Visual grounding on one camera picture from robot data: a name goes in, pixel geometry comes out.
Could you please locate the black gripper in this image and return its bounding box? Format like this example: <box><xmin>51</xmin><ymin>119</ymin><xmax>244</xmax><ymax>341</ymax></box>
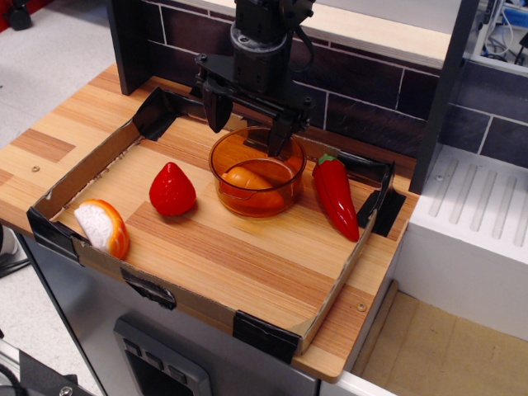
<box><xmin>196</xmin><ymin>35</ymin><xmax>315</xmax><ymax>157</ymax></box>

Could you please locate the white orange toy sushi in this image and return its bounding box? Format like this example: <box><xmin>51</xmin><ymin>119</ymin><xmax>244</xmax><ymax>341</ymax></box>
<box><xmin>73</xmin><ymin>199</ymin><xmax>130</xmax><ymax>259</ymax></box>

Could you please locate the dark grey right post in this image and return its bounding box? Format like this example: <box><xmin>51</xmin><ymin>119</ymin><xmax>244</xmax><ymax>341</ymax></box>
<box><xmin>409</xmin><ymin>0</ymin><xmax>479</xmax><ymax>195</ymax></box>

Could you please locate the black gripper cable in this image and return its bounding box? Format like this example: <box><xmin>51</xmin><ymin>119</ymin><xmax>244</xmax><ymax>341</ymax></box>
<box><xmin>290</xmin><ymin>26</ymin><xmax>317</xmax><ymax>75</ymax></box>

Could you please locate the dark grey post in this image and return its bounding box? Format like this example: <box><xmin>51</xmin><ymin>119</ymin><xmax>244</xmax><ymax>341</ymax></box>
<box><xmin>105</xmin><ymin>0</ymin><xmax>152</xmax><ymax>96</ymax></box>
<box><xmin>409</xmin><ymin>0</ymin><xmax>479</xmax><ymax>195</ymax></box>

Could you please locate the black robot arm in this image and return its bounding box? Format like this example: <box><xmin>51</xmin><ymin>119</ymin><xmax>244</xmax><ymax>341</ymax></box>
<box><xmin>196</xmin><ymin>1</ymin><xmax>315</xmax><ymax>157</ymax></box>

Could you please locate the transparent orange plastic pot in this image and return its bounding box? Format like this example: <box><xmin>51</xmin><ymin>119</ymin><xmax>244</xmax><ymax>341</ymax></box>
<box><xmin>209</xmin><ymin>127</ymin><xmax>306</xmax><ymax>218</ymax></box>

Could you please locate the red toy chili pepper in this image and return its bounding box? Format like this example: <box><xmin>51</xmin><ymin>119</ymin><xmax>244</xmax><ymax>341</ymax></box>
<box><xmin>313</xmin><ymin>154</ymin><xmax>360</xmax><ymax>243</ymax></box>

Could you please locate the white toy sink drainboard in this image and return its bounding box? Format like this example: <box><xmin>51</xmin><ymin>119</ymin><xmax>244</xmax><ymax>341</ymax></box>
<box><xmin>394</xmin><ymin>146</ymin><xmax>527</xmax><ymax>339</ymax></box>

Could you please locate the cardboard fence with black tape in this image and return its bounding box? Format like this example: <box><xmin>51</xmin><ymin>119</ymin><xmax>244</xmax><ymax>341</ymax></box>
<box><xmin>27</xmin><ymin>89</ymin><xmax>413</xmax><ymax>362</ymax></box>

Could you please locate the red toy strawberry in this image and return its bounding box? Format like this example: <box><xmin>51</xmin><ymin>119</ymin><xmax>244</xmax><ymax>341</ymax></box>
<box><xmin>149</xmin><ymin>162</ymin><xmax>196</xmax><ymax>216</ymax></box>

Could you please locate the orange toy carrot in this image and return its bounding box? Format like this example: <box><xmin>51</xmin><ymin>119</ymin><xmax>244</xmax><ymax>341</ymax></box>
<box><xmin>219</xmin><ymin>166</ymin><xmax>285</xmax><ymax>213</ymax></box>

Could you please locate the grey toy oven front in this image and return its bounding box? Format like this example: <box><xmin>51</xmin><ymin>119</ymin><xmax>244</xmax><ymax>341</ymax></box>
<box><xmin>114</xmin><ymin>318</ymin><xmax>213</xmax><ymax>396</ymax></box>

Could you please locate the dark grey left post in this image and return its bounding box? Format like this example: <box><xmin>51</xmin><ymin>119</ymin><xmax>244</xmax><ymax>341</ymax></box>
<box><xmin>105</xmin><ymin>0</ymin><xmax>152</xmax><ymax>96</ymax></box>

